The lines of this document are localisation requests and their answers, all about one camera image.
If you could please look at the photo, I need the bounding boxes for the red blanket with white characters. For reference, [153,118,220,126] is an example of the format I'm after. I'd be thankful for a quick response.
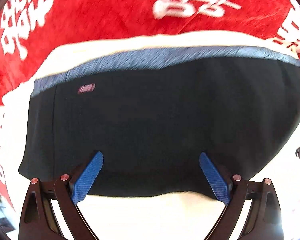
[0,0,300,197]

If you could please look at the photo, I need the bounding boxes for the black pants with blue waistband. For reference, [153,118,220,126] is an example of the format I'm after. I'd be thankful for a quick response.
[19,46,300,197]

